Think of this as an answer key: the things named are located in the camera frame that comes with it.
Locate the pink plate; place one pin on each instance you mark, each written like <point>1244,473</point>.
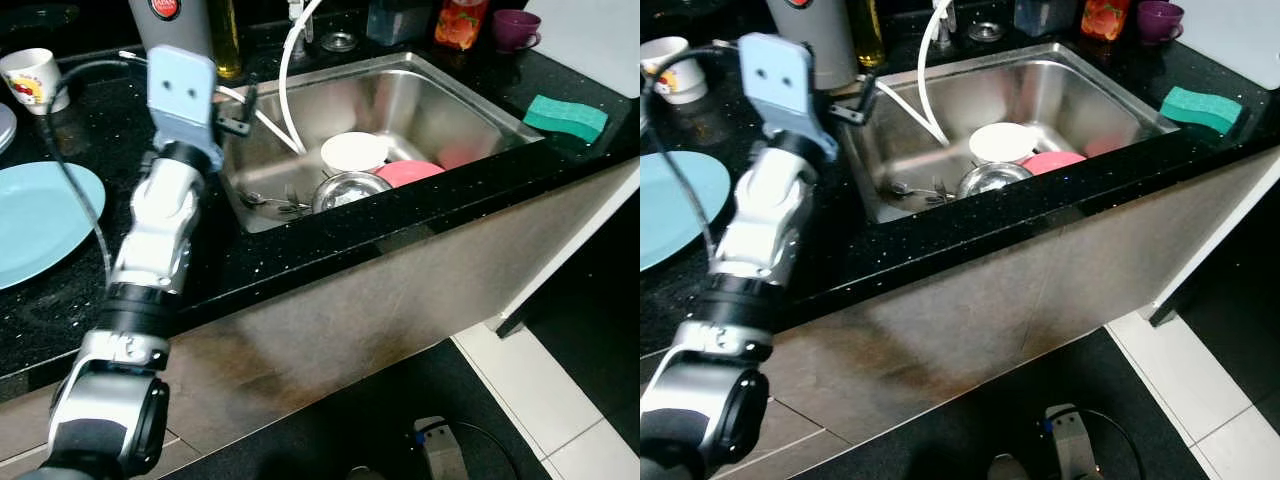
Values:
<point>1058,161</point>
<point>412,172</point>

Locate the light grey left wrist camera mount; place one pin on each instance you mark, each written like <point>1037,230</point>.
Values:
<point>785,85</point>
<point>182,95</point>

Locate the blue grey container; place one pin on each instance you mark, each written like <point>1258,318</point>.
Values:
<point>1045,15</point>
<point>398,20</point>

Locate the purple cup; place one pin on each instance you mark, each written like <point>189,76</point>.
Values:
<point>1158,20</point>
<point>512,28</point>

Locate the grey robot foot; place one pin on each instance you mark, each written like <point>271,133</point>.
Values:
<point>1072,440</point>
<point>440,450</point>

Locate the white mug with cartoon print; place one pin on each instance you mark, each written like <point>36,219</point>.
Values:
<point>32,80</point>
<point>675,72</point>

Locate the green sponge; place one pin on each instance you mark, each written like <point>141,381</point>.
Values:
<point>565,117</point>
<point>1202,108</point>

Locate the light blue plate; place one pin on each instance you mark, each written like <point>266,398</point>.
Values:
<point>680,205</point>
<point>40,222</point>

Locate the yellow oil bottle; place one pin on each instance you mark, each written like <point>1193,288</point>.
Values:
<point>226,40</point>
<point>868,32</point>

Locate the stainless steel sink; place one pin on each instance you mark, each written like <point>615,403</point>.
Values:
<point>430,100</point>
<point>1070,90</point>

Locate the white bowl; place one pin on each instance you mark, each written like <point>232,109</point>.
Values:
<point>354,150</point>
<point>1003,140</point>

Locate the stainless steel bowl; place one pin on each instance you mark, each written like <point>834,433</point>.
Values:
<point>993,178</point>
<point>350,190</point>

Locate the metal cutlery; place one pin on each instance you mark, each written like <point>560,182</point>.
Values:
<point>918,190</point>
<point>275,202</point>

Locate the grey thermos with red logo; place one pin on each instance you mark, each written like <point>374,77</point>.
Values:
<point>815,28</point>
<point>170,22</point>

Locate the grey counter cabinet front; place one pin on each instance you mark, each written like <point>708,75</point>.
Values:
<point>400,300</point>
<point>1000,290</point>

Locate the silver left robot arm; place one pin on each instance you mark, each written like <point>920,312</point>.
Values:
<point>155,235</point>
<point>755,225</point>

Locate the grey plate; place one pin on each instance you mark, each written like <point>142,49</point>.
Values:
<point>5,128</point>

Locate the round metal sink fitting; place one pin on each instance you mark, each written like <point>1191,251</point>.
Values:
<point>985,31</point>
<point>339,41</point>

